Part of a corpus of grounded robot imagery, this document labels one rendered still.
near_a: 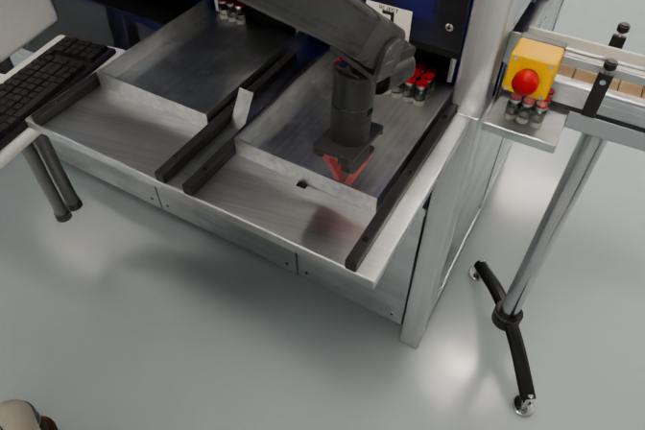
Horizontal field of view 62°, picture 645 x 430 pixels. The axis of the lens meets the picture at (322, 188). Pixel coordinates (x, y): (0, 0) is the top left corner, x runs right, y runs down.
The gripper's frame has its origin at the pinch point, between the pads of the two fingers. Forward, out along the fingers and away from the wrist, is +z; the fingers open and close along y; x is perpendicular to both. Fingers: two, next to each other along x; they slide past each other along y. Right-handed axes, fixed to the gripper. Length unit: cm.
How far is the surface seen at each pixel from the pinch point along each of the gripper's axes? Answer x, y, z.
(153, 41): 53, 16, -2
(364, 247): -8.0, -8.6, 1.5
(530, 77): -18.6, 23.6, -13.8
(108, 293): 82, 7, 90
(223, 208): 14.4, -11.2, 3.8
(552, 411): -52, 41, 86
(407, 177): -7.7, 6.7, -0.4
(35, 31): 91, 15, 6
